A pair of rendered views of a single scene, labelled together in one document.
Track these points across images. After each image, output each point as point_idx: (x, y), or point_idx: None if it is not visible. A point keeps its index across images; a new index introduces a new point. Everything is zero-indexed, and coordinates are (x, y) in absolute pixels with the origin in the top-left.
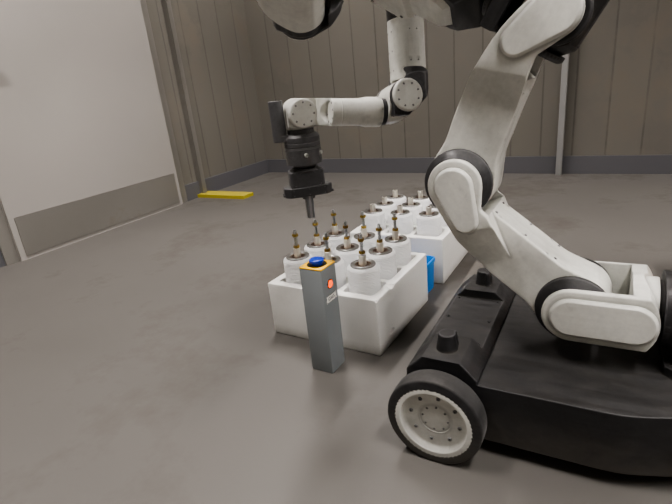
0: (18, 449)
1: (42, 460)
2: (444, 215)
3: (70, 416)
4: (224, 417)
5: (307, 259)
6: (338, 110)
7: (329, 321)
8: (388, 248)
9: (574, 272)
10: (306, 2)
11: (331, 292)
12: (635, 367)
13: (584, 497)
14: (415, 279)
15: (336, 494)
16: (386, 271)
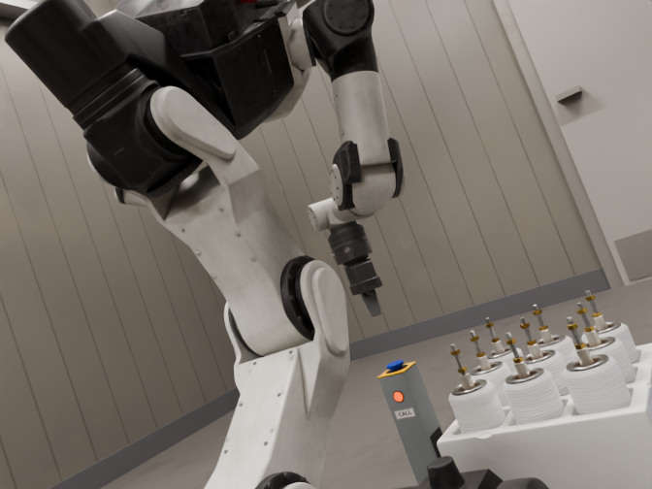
0: (348, 439)
1: (336, 450)
2: None
3: (377, 434)
4: (364, 486)
5: (492, 360)
6: (333, 209)
7: (406, 441)
8: (532, 375)
9: (208, 481)
10: (132, 204)
11: (404, 407)
12: None
13: None
14: (590, 449)
15: None
16: (514, 411)
